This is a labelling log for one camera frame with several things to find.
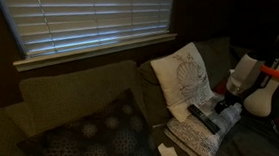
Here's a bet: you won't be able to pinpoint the dark pillow with circle pattern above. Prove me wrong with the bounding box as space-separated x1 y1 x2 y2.
16 80 166 156

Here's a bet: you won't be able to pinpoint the white black dotted pillow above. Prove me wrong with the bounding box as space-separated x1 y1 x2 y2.
161 88 245 156

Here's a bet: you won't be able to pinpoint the white window blinds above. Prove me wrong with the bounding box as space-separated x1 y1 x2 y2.
0 0 174 69

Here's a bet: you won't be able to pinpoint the blind tilt wand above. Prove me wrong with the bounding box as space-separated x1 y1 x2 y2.
19 0 59 49

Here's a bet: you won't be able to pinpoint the white floral print pillow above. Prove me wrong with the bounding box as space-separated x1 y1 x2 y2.
145 38 219 126

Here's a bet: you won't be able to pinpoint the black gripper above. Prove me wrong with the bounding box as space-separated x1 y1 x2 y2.
213 88 247 116

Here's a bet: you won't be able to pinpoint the olive green fabric sofa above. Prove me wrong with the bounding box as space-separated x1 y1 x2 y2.
0 18 279 156

